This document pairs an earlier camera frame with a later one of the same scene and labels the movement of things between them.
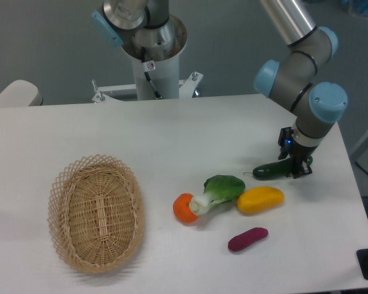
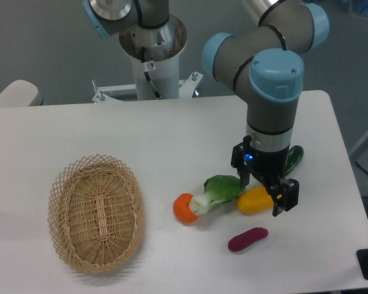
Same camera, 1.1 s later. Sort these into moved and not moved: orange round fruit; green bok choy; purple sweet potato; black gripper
Moved: black gripper
Not moved: orange round fruit; green bok choy; purple sweet potato
